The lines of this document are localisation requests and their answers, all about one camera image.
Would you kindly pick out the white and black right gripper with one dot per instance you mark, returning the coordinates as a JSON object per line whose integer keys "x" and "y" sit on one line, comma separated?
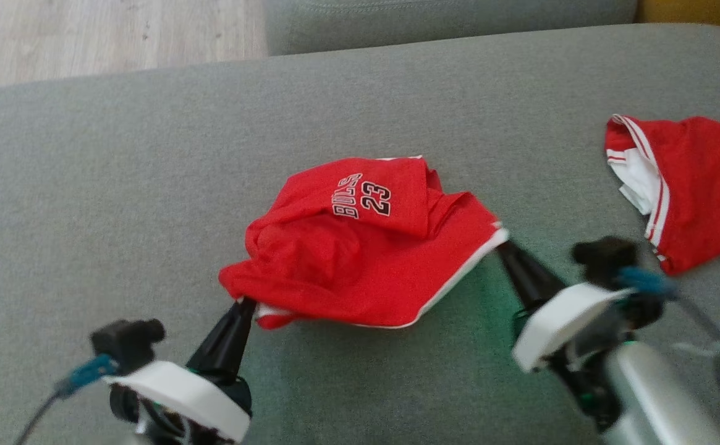
{"x": 557, "y": 321}

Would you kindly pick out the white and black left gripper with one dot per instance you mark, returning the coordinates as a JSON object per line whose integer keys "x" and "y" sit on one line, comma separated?
{"x": 180, "y": 395}

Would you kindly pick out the red shorts with white stripe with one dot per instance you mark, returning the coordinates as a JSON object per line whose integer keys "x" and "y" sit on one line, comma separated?
{"x": 347, "y": 259}

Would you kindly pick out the red and white jersey shirt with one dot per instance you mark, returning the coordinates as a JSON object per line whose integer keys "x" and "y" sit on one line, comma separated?
{"x": 706, "y": 191}

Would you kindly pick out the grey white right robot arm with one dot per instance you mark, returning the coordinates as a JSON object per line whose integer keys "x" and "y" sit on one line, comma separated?
{"x": 644, "y": 395}

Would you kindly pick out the grey stitched sofa cushion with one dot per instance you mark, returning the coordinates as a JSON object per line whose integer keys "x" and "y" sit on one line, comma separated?
{"x": 446, "y": 21}

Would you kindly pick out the yellow sofa section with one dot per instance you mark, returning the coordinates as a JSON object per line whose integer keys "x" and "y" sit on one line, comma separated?
{"x": 699, "y": 12}

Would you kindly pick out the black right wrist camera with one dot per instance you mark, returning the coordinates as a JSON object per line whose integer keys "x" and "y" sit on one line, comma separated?
{"x": 604, "y": 259}

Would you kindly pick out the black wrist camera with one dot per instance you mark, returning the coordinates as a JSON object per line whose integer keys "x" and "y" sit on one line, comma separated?
{"x": 604, "y": 259}
{"x": 128, "y": 343}

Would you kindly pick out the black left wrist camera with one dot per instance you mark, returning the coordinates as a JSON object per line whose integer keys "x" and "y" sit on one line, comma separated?
{"x": 128, "y": 343}

